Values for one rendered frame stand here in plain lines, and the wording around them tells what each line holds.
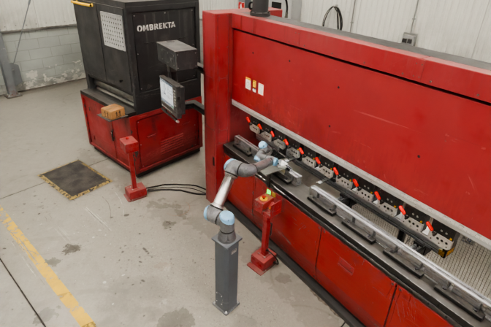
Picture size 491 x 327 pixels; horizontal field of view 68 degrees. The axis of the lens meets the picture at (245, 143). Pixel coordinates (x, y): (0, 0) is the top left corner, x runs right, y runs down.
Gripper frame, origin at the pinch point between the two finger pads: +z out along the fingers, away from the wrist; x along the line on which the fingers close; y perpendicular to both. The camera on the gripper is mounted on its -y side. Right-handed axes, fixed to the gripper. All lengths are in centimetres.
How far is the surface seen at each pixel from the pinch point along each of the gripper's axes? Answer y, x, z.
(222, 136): -9, 86, -3
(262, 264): -84, -26, 49
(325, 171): 16, -57, -15
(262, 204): -38.6, -19.0, -3.0
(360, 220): 1, -98, 5
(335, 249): -29, -89, 22
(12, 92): -193, 643, -43
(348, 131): 44, -73, -47
